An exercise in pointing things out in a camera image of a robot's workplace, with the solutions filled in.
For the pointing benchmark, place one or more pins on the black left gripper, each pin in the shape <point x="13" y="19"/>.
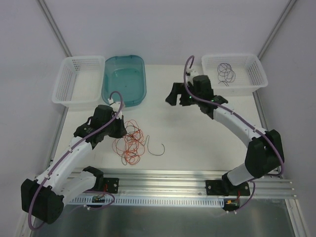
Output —
<point x="119" y="129"/>

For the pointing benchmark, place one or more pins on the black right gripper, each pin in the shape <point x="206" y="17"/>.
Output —
<point x="182" y="95"/>

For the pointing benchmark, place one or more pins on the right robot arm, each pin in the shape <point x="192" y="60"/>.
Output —
<point x="264" y="148"/>

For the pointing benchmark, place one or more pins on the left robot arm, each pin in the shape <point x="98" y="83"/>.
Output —
<point x="46" y="196"/>

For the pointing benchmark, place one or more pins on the white plastic basket right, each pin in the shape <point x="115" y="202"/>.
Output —
<point x="234" y="74"/>

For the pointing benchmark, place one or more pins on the white plastic basket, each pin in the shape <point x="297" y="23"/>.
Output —
<point x="234" y="74"/>
<point x="79" y="82"/>

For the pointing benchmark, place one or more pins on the teal transparent plastic tub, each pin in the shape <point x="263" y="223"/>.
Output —
<point x="125" y="74"/>

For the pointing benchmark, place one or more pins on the white plastic basket left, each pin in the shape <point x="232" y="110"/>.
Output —
<point x="79" y="82"/>

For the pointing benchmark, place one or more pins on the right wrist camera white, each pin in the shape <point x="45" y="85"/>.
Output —
<point x="190" y="74"/>

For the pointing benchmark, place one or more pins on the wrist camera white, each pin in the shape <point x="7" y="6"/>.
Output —
<point x="190" y="74"/>
<point x="117" y="107"/>

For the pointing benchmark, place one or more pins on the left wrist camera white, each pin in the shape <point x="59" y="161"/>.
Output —
<point x="117" y="107"/>

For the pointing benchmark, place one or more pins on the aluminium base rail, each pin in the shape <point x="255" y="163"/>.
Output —
<point x="173" y="183"/>

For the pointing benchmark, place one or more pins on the white slotted cable duct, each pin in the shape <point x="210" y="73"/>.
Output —
<point x="150" y="201"/>

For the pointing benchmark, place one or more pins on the aluminium frame post right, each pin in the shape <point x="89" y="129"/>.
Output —
<point x="277" y="26"/>

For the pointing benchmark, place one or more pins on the aluminium frame post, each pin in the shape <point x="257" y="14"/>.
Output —
<point x="54" y="27"/>
<point x="277" y="26"/>

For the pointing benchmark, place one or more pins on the aluminium frame post left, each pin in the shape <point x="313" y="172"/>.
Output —
<point x="54" y="27"/>

